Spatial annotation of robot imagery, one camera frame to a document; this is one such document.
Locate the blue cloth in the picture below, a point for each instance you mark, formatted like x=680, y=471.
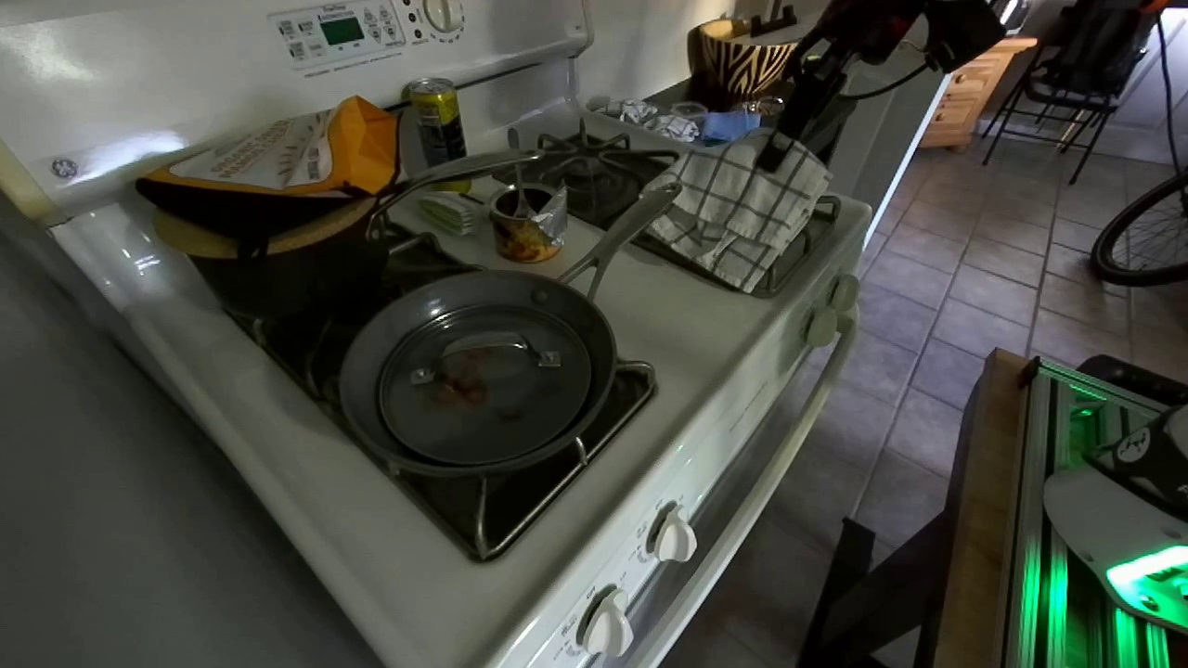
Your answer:
x=730, y=127

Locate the zebra pattern wooden bowl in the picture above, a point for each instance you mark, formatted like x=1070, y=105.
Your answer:
x=744, y=59

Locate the white spoon rest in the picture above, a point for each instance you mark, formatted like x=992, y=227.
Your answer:
x=431, y=211

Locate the white gas stove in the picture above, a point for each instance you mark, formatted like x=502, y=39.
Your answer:
x=691, y=340

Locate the wooden edged robot cart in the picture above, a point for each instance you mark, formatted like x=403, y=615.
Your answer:
x=987, y=519

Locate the yellow spray can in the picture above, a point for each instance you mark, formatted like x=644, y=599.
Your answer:
x=436, y=124

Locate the glass pan lid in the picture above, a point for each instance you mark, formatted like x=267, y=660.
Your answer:
x=485, y=392

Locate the crumpled foil wrap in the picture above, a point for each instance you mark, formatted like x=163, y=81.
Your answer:
x=654, y=120

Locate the black burner grate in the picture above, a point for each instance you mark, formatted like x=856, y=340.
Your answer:
x=533, y=506
x=595, y=171

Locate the bicycle wheel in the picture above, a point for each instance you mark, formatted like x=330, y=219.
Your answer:
x=1139, y=247

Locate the white stove knob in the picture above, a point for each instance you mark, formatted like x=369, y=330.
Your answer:
x=674, y=534
x=821, y=325
x=607, y=625
x=845, y=289

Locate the white refrigerator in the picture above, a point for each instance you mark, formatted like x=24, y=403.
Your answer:
x=126, y=495

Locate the round wooden board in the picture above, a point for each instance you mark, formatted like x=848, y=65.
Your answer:
x=216, y=235

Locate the wooden box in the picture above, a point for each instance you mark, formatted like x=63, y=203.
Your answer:
x=977, y=93

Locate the dark side counter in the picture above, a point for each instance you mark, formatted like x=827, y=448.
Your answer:
x=866, y=149

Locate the black chair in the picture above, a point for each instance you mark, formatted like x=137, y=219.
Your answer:
x=1079, y=59

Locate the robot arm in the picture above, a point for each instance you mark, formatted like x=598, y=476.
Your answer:
x=892, y=23

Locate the grey robot base mount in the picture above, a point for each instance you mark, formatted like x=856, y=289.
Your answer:
x=1100, y=519

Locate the white checked towel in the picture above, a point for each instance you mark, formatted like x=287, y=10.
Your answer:
x=744, y=215

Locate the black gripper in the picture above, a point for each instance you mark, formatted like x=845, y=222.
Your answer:
x=819, y=93

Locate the small round tin cup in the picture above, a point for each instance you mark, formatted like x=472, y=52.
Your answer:
x=528, y=227

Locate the yellow cloth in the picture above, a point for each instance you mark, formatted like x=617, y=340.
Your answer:
x=358, y=142

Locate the black cooking pot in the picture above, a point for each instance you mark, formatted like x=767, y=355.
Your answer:
x=310, y=278

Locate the grey frying pan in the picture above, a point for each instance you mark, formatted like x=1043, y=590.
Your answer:
x=372, y=372

